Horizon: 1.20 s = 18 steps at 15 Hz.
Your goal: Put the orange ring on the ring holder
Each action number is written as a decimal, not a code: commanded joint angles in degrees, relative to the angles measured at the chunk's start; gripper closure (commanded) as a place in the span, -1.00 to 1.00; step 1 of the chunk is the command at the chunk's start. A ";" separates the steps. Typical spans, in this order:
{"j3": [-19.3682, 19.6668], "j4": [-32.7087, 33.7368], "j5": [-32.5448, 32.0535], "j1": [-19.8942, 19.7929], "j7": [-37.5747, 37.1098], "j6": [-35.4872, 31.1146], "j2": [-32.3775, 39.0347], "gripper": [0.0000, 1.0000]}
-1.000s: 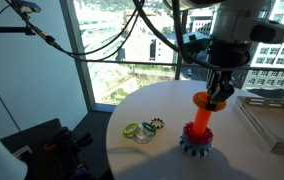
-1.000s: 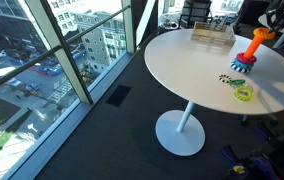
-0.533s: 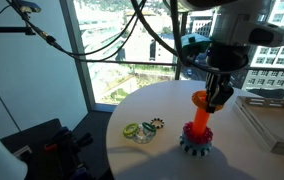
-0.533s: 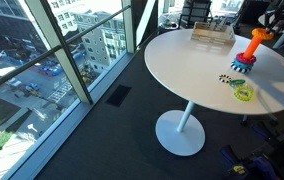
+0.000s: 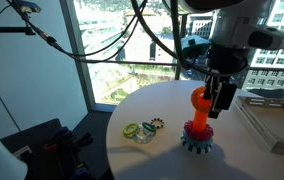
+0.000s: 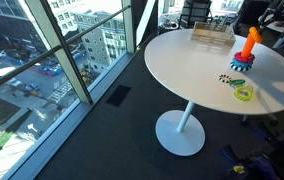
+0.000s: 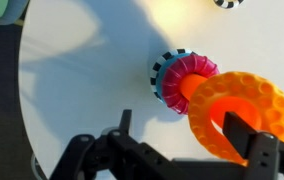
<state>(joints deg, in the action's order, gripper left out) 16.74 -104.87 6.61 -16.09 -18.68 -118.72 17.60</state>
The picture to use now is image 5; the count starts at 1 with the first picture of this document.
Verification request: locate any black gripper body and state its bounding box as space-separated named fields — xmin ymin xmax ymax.
xmin=205 ymin=44 xmax=250 ymax=83

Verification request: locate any orange honeycomb ring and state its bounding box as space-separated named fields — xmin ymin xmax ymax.
xmin=190 ymin=86 xmax=214 ymax=114

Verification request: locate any narrow white window mullion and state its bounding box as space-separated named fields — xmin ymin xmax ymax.
xmin=174 ymin=13 xmax=189 ymax=81

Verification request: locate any light wooden tray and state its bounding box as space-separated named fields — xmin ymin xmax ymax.
xmin=232 ymin=95 xmax=284 ymax=158

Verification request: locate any dark window railing bar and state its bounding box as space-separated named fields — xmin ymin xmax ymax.
xmin=81 ymin=58 xmax=284 ymax=74

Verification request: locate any wide white window mullion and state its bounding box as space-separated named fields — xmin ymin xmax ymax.
xmin=59 ymin=0 xmax=95 ymax=112

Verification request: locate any orange ring holder post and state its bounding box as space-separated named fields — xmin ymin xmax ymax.
xmin=192 ymin=108 xmax=211 ymax=133

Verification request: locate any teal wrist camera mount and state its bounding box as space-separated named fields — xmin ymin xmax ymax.
xmin=181 ymin=34 xmax=212 ymax=60

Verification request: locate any red bumpy ring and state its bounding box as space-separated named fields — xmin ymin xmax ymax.
xmin=183 ymin=120 xmax=215 ymax=141

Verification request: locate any blue ring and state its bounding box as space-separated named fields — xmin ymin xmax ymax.
xmin=181 ymin=131 xmax=214 ymax=150

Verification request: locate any large black white striped ring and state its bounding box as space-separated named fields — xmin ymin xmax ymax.
xmin=180 ymin=134 xmax=214 ymax=155

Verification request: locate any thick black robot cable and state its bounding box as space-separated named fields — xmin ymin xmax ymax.
xmin=130 ymin=0 xmax=183 ymax=68
xmin=169 ymin=0 xmax=223 ymax=78

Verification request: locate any small black white striped ring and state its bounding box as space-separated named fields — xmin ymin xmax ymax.
xmin=150 ymin=117 xmax=166 ymax=130

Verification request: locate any green beaded ring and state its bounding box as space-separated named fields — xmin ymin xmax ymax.
xmin=141 ymin=121 xmax=157 ymax=134

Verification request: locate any clear plastic ring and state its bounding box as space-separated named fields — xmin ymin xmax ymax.
xmin=131 ymin=124 xmax=157 ymax=145

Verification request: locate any yellow green bumpy ring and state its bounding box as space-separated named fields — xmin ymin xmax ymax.
xmin=122 ymin=122 xmax=141 ymax=139

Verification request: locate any blue handled clamp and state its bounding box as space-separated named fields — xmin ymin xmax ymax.
xmin=71 ymin=165 xmax=90 ymax=180
xmin=44 ymin=126 xmax=94 ymax=155

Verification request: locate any blue grey stereo camera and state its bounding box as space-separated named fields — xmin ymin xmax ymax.
xmin=15 ymin=0 xmax=43 ymax=14

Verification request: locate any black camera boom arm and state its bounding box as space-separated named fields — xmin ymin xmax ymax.
xmin=0 ymin=25 xmax=37 ymax=36

